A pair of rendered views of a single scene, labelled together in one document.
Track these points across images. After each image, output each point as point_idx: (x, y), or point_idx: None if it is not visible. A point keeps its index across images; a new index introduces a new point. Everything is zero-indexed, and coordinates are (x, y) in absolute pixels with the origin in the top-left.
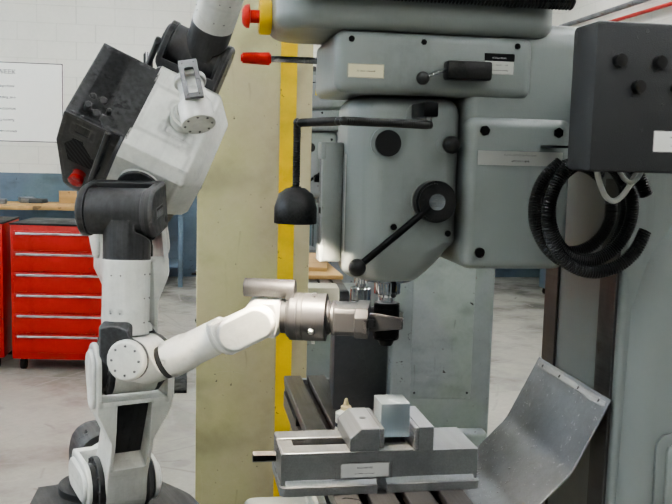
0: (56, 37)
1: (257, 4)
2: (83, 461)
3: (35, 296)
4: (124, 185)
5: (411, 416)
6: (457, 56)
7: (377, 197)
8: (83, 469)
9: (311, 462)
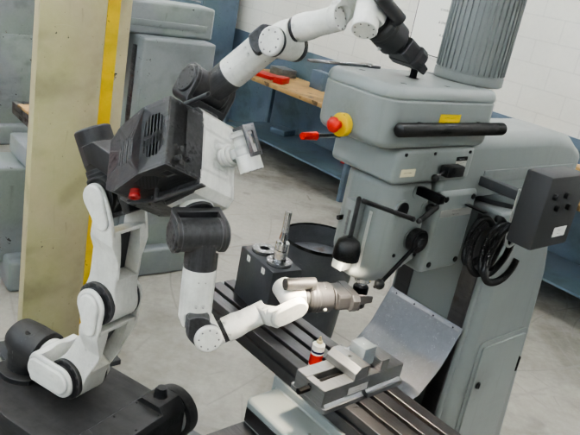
0: None
1: None
2: (55, 364)
3: None
4: (197, 213)
5: None
6: (446, 160)
7: (390, 240)
8: (59, 371)
9: (337, 392)
